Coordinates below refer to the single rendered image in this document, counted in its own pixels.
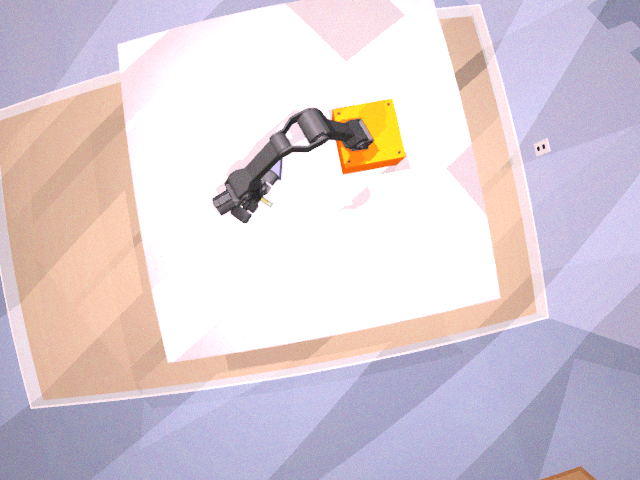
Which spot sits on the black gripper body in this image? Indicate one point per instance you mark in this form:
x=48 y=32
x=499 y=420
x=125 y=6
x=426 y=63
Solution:
x=240 y=212

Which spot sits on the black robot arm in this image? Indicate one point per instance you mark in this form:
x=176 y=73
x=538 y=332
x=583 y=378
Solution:
x=243 y=184

